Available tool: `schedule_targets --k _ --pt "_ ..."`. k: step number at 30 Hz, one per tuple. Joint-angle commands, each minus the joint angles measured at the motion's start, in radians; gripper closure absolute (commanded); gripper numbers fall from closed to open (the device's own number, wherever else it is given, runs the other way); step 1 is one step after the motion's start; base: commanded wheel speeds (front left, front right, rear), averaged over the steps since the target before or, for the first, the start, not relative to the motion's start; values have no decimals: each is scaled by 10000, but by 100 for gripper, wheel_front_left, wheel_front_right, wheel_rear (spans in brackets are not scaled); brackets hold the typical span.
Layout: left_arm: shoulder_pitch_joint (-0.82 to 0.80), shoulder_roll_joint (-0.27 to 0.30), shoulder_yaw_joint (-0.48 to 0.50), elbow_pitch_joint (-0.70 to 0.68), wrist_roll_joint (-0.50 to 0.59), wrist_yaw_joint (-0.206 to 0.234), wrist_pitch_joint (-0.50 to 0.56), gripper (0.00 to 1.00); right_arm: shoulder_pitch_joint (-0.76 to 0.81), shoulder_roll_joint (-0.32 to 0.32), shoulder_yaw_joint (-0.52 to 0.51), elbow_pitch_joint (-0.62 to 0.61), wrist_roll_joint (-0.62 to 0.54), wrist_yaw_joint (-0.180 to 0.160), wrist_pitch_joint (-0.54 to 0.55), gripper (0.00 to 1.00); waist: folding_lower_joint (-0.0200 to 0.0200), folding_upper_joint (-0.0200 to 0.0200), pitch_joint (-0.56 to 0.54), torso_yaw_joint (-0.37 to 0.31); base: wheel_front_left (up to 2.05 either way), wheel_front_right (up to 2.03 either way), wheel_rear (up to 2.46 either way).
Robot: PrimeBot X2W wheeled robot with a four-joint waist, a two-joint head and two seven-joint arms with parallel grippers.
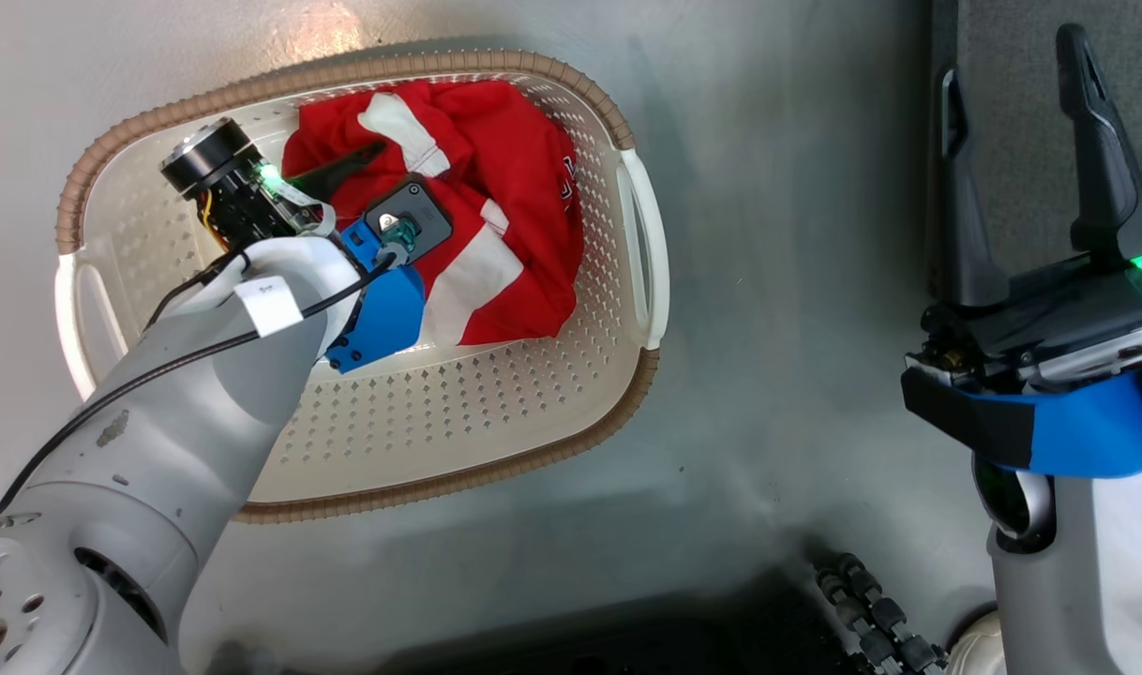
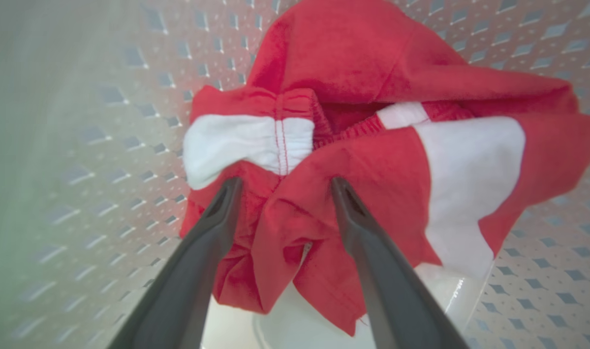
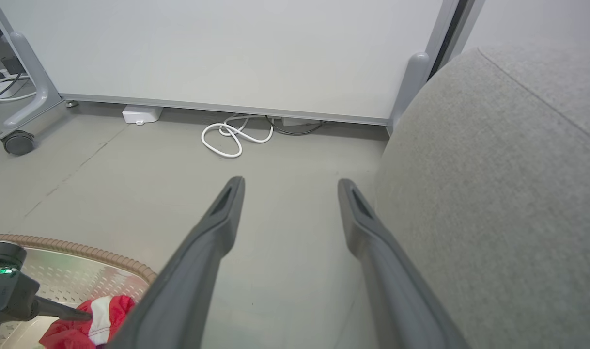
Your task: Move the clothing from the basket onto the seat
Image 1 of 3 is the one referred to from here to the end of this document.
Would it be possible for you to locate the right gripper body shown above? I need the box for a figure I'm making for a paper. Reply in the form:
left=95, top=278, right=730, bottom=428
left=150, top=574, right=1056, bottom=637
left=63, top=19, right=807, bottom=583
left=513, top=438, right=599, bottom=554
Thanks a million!
left=903, top=238, right=1142, bottom=396

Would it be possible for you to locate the cream laundry basket brown rim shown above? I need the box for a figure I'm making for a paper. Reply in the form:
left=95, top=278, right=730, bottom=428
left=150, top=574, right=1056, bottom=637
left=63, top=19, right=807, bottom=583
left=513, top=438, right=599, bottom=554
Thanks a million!
left=53, top=49, right=671, bottom=524

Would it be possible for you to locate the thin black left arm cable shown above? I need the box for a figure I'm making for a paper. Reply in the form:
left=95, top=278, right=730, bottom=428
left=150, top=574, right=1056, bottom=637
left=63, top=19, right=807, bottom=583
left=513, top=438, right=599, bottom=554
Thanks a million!
left=0, top=247, right=396, bottom=522

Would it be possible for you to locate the black corrugated cable conduit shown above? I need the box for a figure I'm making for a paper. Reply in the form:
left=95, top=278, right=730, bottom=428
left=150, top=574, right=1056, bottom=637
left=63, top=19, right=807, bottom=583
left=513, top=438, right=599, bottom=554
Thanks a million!
left=814, top=552, right=949, bottom=675

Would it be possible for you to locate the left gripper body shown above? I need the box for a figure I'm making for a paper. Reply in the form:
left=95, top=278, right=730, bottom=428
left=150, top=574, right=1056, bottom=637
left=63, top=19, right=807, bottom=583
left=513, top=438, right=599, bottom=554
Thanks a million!
left=160, top=116, right=338, bottom=252

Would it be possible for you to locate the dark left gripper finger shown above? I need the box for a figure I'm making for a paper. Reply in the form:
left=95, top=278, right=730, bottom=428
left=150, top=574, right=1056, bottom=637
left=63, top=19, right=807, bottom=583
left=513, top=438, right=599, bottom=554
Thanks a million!
left=288, top=140, right=387, bottom=203

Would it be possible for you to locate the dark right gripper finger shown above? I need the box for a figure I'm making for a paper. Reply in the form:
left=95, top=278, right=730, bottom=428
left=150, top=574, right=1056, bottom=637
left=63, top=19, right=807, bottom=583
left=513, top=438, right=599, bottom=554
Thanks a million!
left=927, top=66, right=1013, bottom=308
left=1056, top=22, right=1142, bottom=265

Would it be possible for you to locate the grey fabric sofa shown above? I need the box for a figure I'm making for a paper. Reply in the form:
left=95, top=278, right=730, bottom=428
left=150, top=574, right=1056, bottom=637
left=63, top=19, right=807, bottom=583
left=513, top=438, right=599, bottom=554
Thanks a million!
left=927, top=0, right=1142, bottom=306

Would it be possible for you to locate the red and white jersey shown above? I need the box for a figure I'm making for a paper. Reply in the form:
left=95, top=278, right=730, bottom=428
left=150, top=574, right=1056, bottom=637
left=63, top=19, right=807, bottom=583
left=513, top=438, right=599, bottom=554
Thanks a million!
left=280, top=79, right=586, bottom=348

